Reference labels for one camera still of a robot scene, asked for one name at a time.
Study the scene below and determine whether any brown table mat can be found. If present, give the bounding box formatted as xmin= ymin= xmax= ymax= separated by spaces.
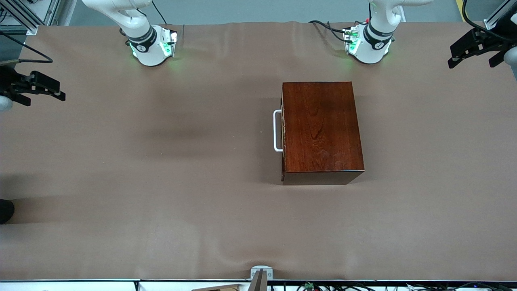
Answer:
xmin=0 ymin=21 xmax=517 ymax=281

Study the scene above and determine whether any light wooden drawer white handle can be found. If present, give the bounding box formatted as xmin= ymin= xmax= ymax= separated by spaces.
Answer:
xmin=273 ymin=95 xmax=286 ymax=178

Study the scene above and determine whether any dark wooden cabinet box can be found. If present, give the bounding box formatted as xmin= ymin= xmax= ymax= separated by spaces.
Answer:
xmin=282 ymin=81 xmax=365 ymax=186

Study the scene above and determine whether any black rounded object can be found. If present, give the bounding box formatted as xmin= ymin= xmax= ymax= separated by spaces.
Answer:
xmin=0 ymin=199 xmax=15 ymax=224

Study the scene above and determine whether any aluminium frame profile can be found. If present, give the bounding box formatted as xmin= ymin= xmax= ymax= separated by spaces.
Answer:
xmin=0 ymin=0 xmax=39 ymax=36
xmin=484 ymin=0 xmax=517 ymax=31
xmin=40 ymin=0 xmax=61 ymax=25

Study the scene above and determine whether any black arm base cable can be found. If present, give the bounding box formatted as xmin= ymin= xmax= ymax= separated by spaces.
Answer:
xmin=151 ymin=0 xmax=167 ymax=25
xmin=309 ymin=20 xmax=350 ymax=43

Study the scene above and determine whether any yellow floor tape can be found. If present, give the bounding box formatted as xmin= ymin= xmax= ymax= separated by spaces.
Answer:
xmin=456 ymin=0 xmax=471 ymax=22

